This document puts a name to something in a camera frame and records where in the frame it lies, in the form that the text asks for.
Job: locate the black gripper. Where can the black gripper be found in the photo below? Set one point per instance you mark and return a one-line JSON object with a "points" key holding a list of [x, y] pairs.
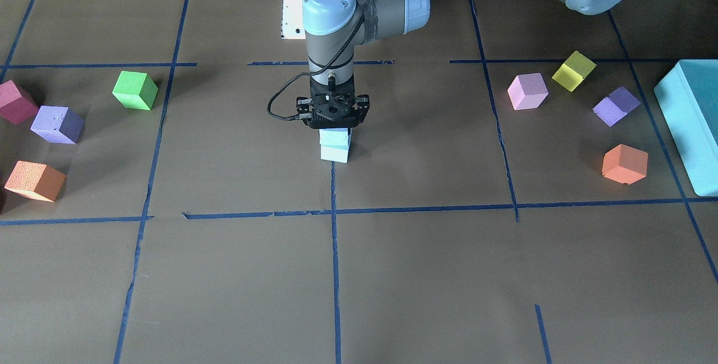
{"points": [[303, 108]]}

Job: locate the light blue foam block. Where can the light blue foam block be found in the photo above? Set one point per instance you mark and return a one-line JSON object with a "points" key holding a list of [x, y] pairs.
{"points": [[338, 154], [336, 138]]}

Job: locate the pink foam block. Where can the pink foam block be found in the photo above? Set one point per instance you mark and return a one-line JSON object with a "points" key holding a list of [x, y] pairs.
{"points": [[527, 91]]}

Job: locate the green foam block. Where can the green foam block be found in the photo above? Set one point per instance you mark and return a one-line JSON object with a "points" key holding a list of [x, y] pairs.
{"points": [[135, 90]]}

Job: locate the yellow foam block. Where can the yellow foam block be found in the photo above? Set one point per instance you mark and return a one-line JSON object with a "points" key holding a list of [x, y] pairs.
{"points": [[573, 71]]}

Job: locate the purple foam block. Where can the purple foam block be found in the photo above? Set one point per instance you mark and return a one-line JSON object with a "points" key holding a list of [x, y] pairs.
{"points": [[616, 106], [59, 125]]}

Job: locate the orange foam block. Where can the orange foam block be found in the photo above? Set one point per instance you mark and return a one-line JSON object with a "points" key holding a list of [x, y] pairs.
{"points": [[35, 181], [625, 164]]}

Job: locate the dark red foam block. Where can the dark red foam block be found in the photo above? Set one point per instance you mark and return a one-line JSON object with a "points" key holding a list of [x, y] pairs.
{"points": [[16, 103]]}

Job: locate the teal plastic bin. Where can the teal plastic bin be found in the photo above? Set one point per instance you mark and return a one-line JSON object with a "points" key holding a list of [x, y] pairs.
{"points": [[687, 96]]}

